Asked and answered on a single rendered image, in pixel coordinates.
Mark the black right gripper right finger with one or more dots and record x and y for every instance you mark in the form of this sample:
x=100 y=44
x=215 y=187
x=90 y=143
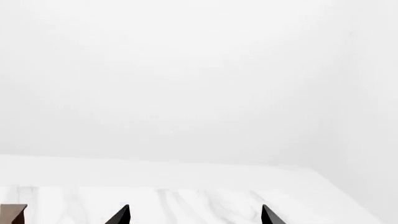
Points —
x=269 y=217

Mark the brown wooden cabinet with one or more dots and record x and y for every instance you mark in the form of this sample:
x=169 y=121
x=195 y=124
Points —
x=12 y=213

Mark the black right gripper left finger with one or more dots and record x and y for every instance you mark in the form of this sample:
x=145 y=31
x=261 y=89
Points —
x=120 y=217

